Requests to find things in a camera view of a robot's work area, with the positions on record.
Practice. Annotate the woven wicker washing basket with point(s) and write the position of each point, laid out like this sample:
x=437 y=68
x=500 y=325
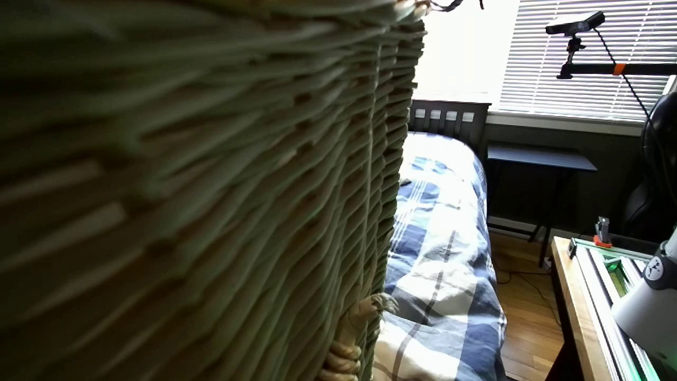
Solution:
x=200 y=188

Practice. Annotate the dark wooden bed headboard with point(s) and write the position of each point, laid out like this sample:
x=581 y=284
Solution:
x=453 y=119

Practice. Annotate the blue white plaid bedsheet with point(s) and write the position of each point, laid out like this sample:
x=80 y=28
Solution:
x=447 y=323

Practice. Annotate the dark blue side table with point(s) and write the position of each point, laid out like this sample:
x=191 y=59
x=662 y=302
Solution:
x=533 y=180

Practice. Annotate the small red grey clamp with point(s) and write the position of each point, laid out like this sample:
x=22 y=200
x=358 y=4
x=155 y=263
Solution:
x=601 y=234

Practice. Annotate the green white board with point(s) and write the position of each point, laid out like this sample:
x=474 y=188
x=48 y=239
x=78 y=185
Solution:
x=611 y=273

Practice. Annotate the light wooden desk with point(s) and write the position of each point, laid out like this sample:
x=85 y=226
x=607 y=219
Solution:
x=584 y=353

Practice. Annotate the black office chair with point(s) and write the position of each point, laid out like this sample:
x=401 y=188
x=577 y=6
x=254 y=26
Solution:
x=652 y=206

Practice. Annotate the white desk lamp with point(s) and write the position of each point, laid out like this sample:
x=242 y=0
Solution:
x=649 y=311

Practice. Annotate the white window blinds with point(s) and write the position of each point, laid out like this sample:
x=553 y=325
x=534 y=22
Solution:
x=633 y=32

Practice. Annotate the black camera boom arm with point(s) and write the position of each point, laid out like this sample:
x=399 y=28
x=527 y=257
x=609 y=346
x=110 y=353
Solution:
x=571 y=68

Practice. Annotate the black camera on mount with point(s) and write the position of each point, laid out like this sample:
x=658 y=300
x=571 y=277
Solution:
x=572 y=24

